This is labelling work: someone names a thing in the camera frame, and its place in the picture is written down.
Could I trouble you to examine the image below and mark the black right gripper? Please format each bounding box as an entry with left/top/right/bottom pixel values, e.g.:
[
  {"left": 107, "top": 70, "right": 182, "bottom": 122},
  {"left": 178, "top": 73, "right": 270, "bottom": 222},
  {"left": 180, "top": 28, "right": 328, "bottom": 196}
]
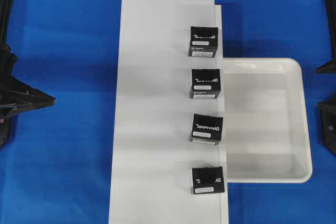
[{"left": 1, "top": 44, "right": 56, "bottom": 119}]

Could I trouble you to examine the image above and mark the black white box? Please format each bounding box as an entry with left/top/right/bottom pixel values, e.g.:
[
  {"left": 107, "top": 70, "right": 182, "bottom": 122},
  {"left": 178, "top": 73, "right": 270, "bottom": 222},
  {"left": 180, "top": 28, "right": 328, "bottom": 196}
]
[
  {"left": 188, "top": 26, "right": 218, "bottom": 58},
  {"left": 190, "top": 69, "right": 221, "bottom": 99},
  {"left": 190, "top": 114, "right": 224, "bottom": 145},
  {"left": 191, "top": 166, "right": 225, "bottom": 195}
]

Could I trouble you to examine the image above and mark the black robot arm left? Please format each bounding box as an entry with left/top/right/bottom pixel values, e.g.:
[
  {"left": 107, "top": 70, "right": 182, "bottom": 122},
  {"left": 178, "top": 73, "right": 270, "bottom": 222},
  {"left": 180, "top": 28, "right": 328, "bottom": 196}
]
[{"left": 316, "top": 59, "right": 335, "bottom": 155}]

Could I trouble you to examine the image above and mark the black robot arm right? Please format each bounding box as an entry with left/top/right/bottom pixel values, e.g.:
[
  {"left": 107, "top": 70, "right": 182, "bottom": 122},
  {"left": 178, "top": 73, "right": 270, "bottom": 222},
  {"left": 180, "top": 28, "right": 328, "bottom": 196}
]
[{"left": 1, "top": 44, "right": 56, "bottom": 146}]

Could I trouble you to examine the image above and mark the white base board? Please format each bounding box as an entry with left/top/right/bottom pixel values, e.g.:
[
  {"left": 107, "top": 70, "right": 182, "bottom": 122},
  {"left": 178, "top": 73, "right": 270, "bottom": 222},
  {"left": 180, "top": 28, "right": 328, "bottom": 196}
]
[{"left": 109, "top": 0, "right": 229, "bottom": 223}]

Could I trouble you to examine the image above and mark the white plastic tray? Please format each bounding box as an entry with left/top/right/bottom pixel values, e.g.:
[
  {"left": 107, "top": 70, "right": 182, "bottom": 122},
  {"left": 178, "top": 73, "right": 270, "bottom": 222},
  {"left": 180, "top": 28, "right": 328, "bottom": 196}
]
[{"left": 223, "top": 58, "right": 313, "bottom": 184}]

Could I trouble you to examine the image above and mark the blue table mat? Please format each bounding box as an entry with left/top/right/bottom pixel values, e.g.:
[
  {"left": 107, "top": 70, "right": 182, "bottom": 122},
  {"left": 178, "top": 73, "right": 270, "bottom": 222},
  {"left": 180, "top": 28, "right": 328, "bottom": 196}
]
[{"left": 1, "top": 0, "right": 335, "bottom": 223}]

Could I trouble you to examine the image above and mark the black frame rail left side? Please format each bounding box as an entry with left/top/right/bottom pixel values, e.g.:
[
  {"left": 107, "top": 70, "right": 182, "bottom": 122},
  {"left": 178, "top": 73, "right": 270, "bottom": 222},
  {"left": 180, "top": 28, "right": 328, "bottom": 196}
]
[{"left": 0, "top": 0, "right": 14, "bottom": 45}]

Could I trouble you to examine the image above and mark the black aluminium frame rail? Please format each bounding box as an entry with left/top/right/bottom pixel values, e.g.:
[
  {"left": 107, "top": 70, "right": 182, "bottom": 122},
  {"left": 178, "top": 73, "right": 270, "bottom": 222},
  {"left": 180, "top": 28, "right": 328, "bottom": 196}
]
[{"left": 325, "top": 0, "right": 335, "bottom": 59}]

